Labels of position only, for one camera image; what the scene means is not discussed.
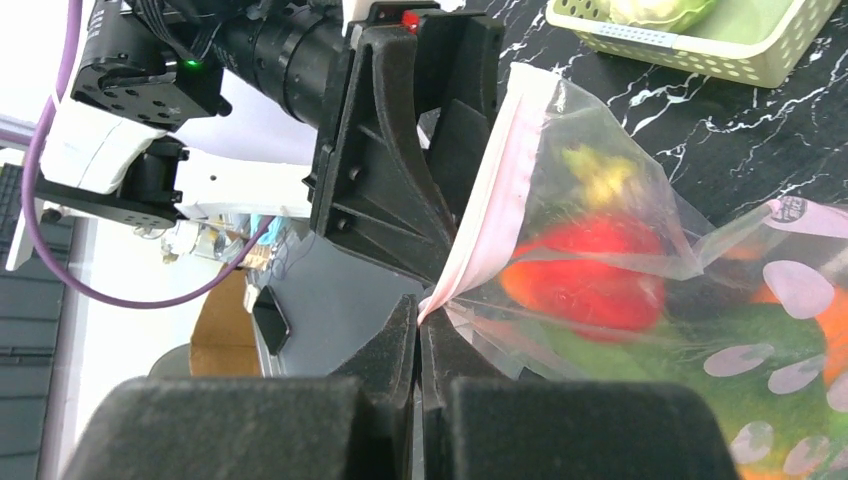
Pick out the clear zip top bag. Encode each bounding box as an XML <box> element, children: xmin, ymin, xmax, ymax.
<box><xmin>417</xmin><ymin>62</ymin><xmax>848</xmax><ymax>480</ymax></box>

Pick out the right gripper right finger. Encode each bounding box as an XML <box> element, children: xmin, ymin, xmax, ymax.
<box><xmin>419</xmin><ymin>310</ymin><xmax>738</xmax><ymax>479</ymax></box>

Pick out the orange toy fruit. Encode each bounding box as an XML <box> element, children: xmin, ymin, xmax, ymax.
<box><xmin>724</xmin><ymin>259</ymin><xmax>847</xmax><ymax>479</ymax></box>

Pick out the green plastic basket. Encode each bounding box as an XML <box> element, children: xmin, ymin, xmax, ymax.
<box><xmin>545</xmin><ymin>1</ymin><xmax>840</xmax><ymax>88</ymax></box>

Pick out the red pepper toy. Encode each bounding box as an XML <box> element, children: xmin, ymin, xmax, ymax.
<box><xmin>498</xmin><ymin>214</ymin><xmax>666</xmax><ymax>343</ymax></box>

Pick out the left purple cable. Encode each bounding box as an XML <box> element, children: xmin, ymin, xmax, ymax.
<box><xmin>0</xmin><ymin>0</ymin><xmax>280</xmax><ymax>311</ymax></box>

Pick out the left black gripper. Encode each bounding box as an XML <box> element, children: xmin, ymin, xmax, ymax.
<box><xmin>213</xmin><ymin>1</ymin><xmax>504</xmax><ymax>283</ymax></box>

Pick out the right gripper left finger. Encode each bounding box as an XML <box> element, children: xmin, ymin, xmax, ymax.
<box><xmin>64</xmin><ymin>295</ymin><xmax>417</xmax><ymax>479</ymax></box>

